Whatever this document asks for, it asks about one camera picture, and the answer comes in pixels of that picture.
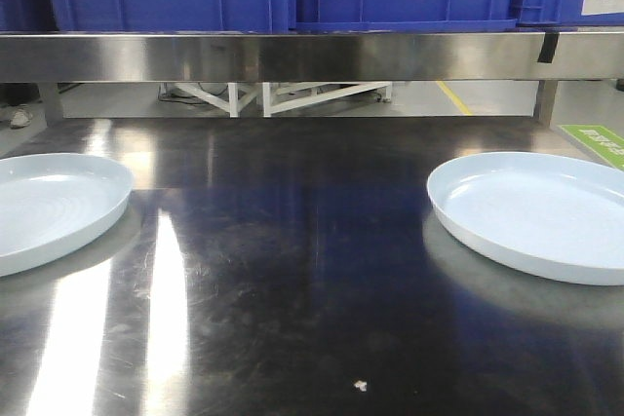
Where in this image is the light blue plate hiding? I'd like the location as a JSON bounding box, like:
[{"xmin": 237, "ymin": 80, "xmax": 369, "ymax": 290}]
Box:
[
  {"xmin": 426, "ymin": 152, "xmax": 623, "ymax": 286},
  {"xmin": 1, "ymin": 153, "xmax": 135, "ymax": 277}
]

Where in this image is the small white crumb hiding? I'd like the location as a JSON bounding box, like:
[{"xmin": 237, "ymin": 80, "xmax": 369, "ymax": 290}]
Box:
[{"xmin": 354, "ymin": 380, "xmax": 368, "ymax": 392}]

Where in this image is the black tape strip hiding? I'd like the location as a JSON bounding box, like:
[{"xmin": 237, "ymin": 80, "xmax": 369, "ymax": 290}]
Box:
[{"xmin": 537, "ymin": 31, "xmax": 560, "ymax": 64}]

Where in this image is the green floor sign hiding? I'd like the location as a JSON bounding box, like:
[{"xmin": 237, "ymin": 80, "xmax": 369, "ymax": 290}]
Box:
[{"xmin": 560, "ymin": 124, "xmax": 624, "ymax": 170}]

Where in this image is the white sneaker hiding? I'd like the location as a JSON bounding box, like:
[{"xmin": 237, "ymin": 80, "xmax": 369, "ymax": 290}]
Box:
[{"xmin": 1, "ymin": 106, "xmax": 33, "ymax": 130}]

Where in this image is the white metal frame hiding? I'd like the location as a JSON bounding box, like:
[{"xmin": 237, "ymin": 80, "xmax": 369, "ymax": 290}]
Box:
[{"xmin": 158, "ymin": 81, "xmax": 393, "ymax": 118}]

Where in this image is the stainless steel shelf rail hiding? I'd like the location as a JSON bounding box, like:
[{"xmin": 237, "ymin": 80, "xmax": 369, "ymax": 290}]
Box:
[{"xmin": 1, "ymin": 27, "xmax": 623, "ymax": 83}]

